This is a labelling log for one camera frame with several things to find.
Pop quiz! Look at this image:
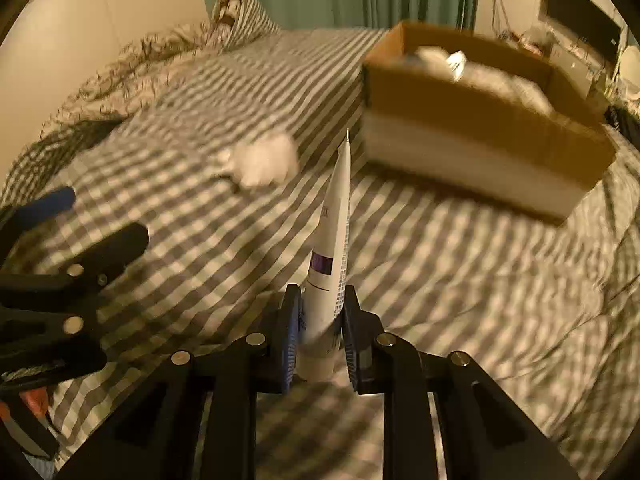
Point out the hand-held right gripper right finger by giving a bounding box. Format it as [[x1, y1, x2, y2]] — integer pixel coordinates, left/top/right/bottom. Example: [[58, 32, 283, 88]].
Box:
[[341, 284, 583, 480]]

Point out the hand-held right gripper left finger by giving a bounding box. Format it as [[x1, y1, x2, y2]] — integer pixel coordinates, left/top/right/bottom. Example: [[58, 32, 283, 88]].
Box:
[[55, 284, 305, 480]]

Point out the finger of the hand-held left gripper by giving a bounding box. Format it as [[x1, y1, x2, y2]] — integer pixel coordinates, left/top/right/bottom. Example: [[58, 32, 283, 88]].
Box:
[[0, 186, 77, 263], [0, 222, 150, 336]]

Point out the white purple-banded tube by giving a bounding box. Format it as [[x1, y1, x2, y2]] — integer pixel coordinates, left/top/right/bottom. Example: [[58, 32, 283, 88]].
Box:
[[296, 129, 352, 382]]

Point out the brown cardboard box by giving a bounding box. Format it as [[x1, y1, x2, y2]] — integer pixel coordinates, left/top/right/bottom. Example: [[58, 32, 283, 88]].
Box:
[[360, 20, 617, 226]]

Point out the white crumpled tissue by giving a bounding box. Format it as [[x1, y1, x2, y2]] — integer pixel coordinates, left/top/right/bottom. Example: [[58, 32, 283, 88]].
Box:
[[215, 131, 301, 191]]

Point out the floral patterned quilt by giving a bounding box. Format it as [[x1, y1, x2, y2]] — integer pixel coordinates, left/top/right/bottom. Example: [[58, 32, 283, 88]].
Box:
[[30, 20, 227, 131]]

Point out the grey checked pillow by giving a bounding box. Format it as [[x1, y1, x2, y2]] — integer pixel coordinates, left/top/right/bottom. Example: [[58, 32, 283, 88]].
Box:
[[210, 0, 282, 52]]

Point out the white crumpled plastic bag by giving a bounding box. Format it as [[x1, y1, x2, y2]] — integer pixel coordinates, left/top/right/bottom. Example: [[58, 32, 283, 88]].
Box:
[[406, 46, 557, 113]]

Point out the oval white vanity mirror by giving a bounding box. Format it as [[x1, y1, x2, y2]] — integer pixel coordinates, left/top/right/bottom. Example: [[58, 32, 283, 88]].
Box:
[[618, 27, 640, 98]]

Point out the hanging wall cable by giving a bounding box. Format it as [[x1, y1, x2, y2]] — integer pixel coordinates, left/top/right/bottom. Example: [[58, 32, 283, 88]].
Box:
[[491, 0, 513, 37]]

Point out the black wall television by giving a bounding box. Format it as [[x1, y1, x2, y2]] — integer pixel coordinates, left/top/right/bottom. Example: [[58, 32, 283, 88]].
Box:
[[546, 0, 624, 64]]

